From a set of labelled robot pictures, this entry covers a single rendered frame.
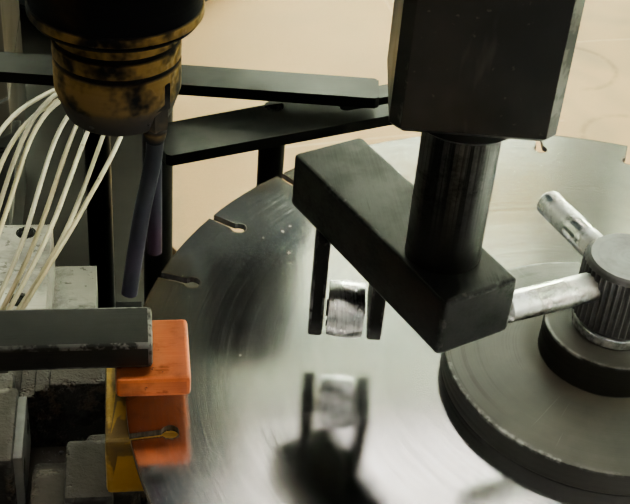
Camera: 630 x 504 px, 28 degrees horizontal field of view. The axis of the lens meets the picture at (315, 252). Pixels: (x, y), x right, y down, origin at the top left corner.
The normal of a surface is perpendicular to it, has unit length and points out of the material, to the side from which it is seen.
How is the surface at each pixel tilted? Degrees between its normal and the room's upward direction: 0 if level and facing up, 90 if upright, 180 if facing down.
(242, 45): 0
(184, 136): 0
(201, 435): 0
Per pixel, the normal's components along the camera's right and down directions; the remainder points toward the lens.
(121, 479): 0.12, 0.60
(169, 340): 0.07, -0.80
